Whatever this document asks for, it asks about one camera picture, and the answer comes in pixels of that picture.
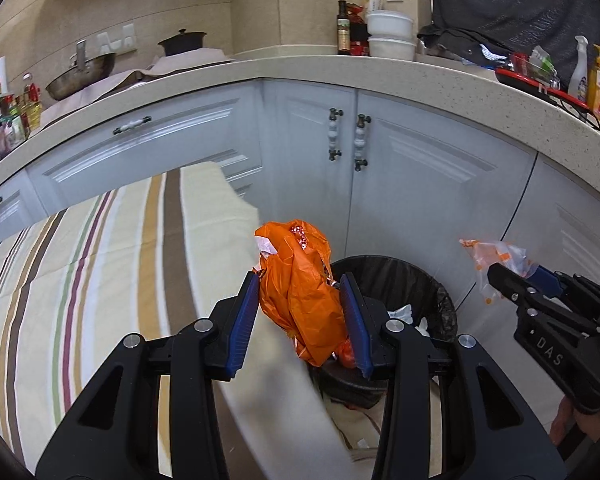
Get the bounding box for beige stove cover cloth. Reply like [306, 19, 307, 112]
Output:
[40, 47, 236, 126]

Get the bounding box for black cooking pot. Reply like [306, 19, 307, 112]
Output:
[157, 29, 207, 57]

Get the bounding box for striped tablecloth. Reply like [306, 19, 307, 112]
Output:
[0, 161, 443, 480]

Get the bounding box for person's right hand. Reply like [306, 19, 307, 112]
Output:
[551, 395, 600, 443]

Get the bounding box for orange plastic bag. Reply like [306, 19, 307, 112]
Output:
[254, 219, 353, 367]

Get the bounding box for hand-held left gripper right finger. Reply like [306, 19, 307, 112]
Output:
[339, 271, 567, 480]

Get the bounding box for white kitchen cabinets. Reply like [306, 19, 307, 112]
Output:
[0, 77, 600, 431]

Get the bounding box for red tray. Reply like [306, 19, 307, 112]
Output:
[495, 52, 600, 121]

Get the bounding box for long white drawer handle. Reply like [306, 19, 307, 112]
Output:
[112, 116, 152, 136]

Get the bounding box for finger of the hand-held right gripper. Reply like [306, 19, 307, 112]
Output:
[487, 262, 600, 337]
[531, 265, 600, 329]

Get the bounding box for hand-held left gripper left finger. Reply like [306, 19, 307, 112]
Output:
[35, 271, 261, 480]

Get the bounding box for red-brown packet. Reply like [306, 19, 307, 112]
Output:
[347, 2, 371, 56]

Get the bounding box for white wall hook panel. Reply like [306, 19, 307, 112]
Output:
[97, 24, 138, 53]

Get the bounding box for dark oil bottle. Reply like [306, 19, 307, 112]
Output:
[336, 0, 353, 56]

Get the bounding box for green and white packet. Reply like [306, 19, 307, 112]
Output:
[530, 46, 562, 88]

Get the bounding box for steel wok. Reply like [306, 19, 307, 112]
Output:
[45, 40, 117, 101]

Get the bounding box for cluster of condiment bottles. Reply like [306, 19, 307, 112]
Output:
[0, 72, 43, 176]

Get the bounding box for black lined waste bin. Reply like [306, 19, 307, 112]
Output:
[307, 255, 458, 406]

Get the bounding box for white spray bottle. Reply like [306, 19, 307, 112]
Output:
[567, 36, 590, 103]

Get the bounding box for clear bag with orange bits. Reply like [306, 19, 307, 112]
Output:
[459, 238, 536, 306]

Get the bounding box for white crumpled wrapper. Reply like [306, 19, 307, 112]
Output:
[387, 304, 431, 337]

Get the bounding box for white beaded cabinet door handle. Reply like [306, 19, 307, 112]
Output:
[328, 108, 344, 162]
[354, 114, 372, 172]

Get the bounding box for white lidded bowl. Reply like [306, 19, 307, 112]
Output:
[367, 35, 417, 61]
[366, 10, 415, 38]

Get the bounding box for black cloth bundle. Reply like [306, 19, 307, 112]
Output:
[417, 27, 518, 68]

